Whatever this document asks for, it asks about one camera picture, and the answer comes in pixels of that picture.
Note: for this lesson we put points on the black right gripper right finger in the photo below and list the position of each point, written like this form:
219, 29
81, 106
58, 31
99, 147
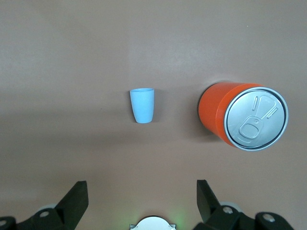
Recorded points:
208, 206

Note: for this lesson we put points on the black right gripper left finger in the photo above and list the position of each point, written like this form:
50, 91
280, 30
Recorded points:
72, 203

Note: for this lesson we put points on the light blue plastic cup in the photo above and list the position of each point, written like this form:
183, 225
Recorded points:
142, 107

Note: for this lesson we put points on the orange can-shaped container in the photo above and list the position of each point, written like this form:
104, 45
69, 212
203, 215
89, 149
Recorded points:
212, 107

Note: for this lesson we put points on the brown table cover mat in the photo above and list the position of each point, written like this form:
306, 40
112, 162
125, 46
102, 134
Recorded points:
72, 60

